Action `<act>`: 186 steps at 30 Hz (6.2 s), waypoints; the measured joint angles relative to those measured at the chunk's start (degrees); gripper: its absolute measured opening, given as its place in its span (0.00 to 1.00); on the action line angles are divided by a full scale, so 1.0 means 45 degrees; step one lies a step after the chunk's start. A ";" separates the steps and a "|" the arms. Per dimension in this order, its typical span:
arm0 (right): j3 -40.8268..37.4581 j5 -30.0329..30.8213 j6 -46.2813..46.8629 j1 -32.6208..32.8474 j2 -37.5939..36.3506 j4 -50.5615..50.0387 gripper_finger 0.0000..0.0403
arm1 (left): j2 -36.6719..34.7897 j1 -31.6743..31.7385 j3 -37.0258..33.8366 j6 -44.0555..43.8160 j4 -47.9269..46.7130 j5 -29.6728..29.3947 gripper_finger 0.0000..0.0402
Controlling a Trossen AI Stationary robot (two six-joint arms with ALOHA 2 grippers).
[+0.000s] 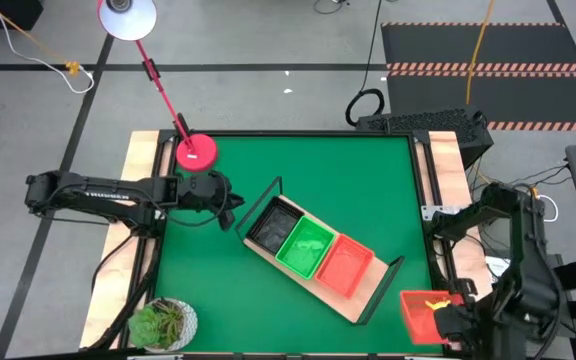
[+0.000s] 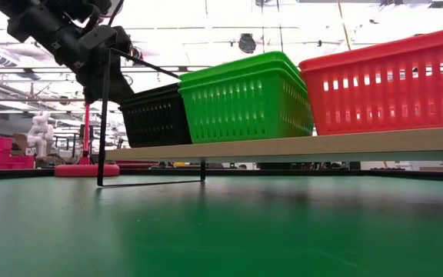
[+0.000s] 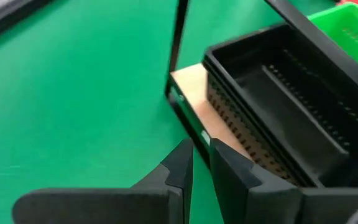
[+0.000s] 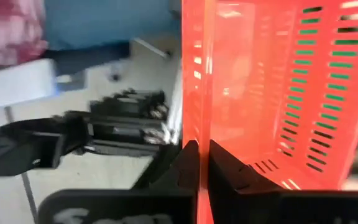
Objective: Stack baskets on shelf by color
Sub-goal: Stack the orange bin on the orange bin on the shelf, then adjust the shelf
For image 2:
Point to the red desk lamp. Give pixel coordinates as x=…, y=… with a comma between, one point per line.
x=87, y=171

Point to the red storage bins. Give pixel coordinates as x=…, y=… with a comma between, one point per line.
x=14, y=163

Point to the white humanoid figure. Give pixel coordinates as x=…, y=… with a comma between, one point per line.
x=40, y=131

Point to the black round ceiling fixture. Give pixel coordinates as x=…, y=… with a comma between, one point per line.
x=247, y=43

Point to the orange plastic slotted basket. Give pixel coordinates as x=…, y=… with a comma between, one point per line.
x=383, y=54

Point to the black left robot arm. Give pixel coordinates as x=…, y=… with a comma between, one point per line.
x=33, y=19

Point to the brown cardboard box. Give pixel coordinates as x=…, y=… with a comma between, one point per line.
x=19, y=144

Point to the green table mat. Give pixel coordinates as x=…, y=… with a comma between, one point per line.
x=221, y=231

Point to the wooden shelf with black frame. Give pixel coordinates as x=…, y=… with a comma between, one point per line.
x=283, y=148

